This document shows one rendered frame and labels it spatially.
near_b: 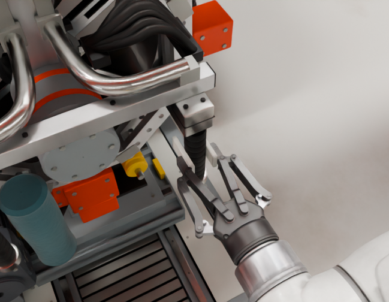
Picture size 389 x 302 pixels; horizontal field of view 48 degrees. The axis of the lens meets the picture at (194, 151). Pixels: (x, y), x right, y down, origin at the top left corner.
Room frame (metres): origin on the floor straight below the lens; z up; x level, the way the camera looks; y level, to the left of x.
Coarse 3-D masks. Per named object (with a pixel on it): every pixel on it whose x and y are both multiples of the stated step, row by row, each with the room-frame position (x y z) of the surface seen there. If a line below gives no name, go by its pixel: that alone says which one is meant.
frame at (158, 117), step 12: (168, 0) 0.63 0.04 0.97; (180, 0) 0.63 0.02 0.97; (180, 12) 0.63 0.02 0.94; (192, 12) 0.64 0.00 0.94; (168, 48) 0.67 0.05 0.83; (168, 60) 0.67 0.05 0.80; (132, 120) 0.62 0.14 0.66; (144, 120) 0.60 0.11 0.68; (156, 120) 0.61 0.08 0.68; (120, 132) 0.61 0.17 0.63; (132, 132) 0.59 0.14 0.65; (144, 132) 0.59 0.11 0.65; (120, 144) 0.58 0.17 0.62; (132, 144) 0.58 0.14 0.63; (120, 156) 0.56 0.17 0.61; (132, 156) 0.58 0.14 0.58; (12, 168) 0.50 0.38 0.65; (24, 168) 0.51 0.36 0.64; (36, 168) 0.52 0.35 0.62; (0, 180) 0.45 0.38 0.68; (48, 180) 0.49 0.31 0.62
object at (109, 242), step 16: (144, 144) 0.90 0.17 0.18; (160, 176) 0.78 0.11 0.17; (176, 208) 0.67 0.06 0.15; (128, 224) 0.61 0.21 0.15; (144, 224) 0.61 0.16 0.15; (160, 224) 0.62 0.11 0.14; (96, 240) 0.56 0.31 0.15; (112, 240) 0.55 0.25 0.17; (128, 240) 0.56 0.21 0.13; (32, 256) 0.50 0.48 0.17; (80, 256) 0.50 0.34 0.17; (96, 256) 0.51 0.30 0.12; (48, 272) 0.45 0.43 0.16; (64, 272) 0.47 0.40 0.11
